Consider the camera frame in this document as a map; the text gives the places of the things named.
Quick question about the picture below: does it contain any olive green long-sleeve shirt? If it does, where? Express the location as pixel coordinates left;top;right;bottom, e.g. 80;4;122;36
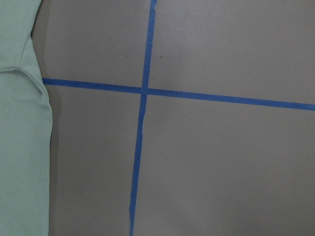
0;0;53;236

